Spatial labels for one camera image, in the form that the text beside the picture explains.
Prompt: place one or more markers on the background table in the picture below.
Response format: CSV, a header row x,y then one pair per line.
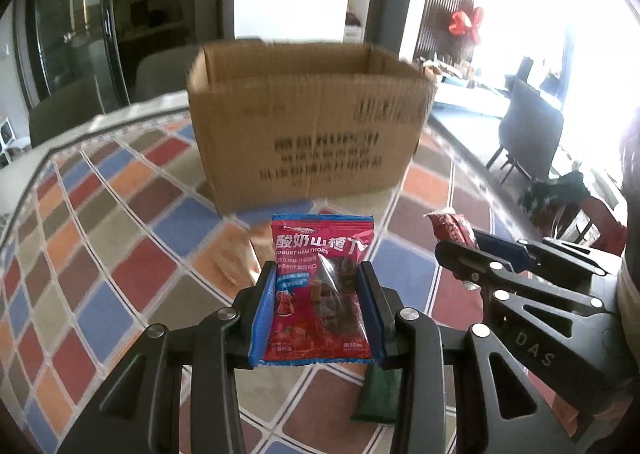
x,y
465,123

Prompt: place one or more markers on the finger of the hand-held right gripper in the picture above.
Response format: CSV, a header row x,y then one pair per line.
x,y
505,249
465,259

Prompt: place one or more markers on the brown cardboard box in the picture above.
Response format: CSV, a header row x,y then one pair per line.
x,y
300,133

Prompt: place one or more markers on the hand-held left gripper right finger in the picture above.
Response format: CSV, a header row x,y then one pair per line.
x,y
371,314

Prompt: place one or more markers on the dark green snack packet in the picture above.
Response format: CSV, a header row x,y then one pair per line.
x,y
375,394

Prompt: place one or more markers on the glass door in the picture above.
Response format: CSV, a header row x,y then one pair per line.
x,y
75,8

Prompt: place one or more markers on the dark blue-grey chair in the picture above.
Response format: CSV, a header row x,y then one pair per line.
x,y
530,128

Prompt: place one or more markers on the red bow decoration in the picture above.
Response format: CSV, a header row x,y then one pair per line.
x,y
465,23

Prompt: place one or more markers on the white shelf unit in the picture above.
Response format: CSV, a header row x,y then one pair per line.
x,y
6,138

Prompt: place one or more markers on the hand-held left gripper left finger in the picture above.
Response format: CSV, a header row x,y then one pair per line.
x,y
262,314

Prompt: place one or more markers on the dark green cloth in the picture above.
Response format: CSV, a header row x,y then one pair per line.
x,y
555,194

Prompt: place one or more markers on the dark red snack packet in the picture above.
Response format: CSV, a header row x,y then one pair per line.
x,y
450,229

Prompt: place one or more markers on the multicoloured checked tablecloth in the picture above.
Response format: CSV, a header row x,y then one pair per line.
x,y
125,234

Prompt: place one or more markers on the grey chair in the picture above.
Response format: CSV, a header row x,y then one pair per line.
x,y
165,76
65,113

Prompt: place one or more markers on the red snack packet clear window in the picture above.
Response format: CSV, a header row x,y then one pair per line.
x,y
315,314

